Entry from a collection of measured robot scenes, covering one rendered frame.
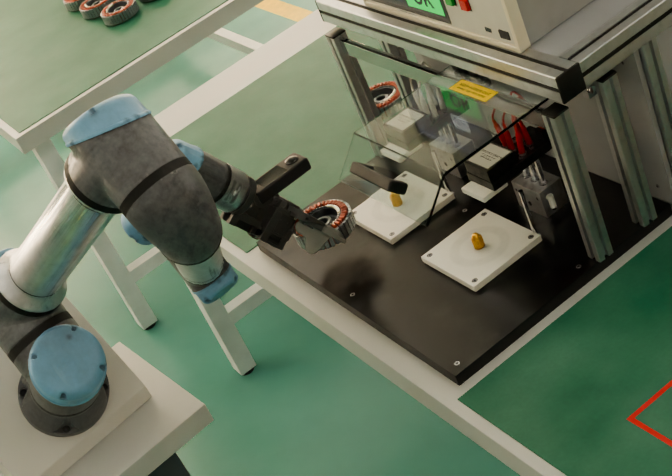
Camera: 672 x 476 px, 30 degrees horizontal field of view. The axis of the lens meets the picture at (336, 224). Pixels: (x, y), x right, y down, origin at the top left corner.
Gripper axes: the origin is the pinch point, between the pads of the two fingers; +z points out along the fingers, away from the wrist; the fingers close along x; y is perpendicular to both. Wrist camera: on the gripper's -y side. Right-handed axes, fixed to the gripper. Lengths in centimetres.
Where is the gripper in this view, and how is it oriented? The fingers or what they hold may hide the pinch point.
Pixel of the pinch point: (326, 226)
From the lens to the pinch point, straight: 223.9
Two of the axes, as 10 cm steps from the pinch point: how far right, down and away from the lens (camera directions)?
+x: 5.3, 3.0, -8.0
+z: 7.0, 3.7, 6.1
